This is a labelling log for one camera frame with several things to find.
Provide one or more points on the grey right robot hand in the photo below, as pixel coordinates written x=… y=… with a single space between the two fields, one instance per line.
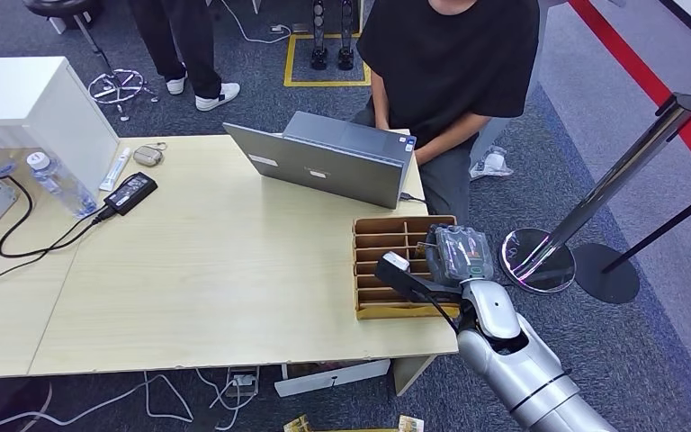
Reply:
x=462 y=256

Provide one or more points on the person's left forearm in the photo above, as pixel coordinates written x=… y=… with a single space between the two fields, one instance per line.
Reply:
x=453 y=138

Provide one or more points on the person's right forearm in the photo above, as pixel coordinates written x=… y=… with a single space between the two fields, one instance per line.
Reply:
x=380 y=107

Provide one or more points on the wooden card organizer rack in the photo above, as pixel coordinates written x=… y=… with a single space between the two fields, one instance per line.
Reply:
x=384 y=280

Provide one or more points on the person's white shoe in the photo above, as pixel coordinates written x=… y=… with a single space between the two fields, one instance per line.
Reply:
x=491 y=162

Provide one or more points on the key card on floor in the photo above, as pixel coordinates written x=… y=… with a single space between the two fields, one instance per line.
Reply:
x=411 y=424
x=296 y=425

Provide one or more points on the standing person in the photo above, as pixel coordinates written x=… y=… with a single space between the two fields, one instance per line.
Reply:
x=184 y=42

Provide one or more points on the grey laptop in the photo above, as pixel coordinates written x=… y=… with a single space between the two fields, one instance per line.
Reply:
x=333 y=164

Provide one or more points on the white box under desk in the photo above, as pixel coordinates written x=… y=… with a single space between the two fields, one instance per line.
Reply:
x=330 y=377

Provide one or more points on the white power strip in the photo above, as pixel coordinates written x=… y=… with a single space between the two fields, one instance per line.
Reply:
x=243 y=380

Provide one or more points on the black robot stand legs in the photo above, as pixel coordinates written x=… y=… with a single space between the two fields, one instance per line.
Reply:
x=332 y=36

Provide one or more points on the red barrier belt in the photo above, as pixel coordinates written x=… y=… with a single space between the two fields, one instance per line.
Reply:
x=649 y=80

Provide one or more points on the grey small pouch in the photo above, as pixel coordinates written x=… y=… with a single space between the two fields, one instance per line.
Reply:
x=147 y=155

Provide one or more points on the black power adapter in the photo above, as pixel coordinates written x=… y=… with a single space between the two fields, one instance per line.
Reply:
x=131 y=192

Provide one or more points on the white tube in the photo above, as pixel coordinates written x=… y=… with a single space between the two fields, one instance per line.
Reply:
x=116 y=170

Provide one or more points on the chrome base stool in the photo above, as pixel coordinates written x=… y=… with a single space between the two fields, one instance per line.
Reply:
x=116 y=86

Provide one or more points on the clear water bottle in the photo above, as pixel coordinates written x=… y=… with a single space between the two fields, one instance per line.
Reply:
x=59 y=185

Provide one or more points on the white cabinet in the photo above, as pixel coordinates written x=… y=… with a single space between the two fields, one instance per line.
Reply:
x=35 y=113

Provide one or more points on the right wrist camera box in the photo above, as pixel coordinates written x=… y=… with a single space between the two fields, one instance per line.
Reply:
x=408 y=277

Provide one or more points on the black stanchion post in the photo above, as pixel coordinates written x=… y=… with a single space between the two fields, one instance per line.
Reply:
x=611 y=274

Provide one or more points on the chrome stanchion post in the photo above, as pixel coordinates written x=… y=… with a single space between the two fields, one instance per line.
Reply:
x=602 y=191

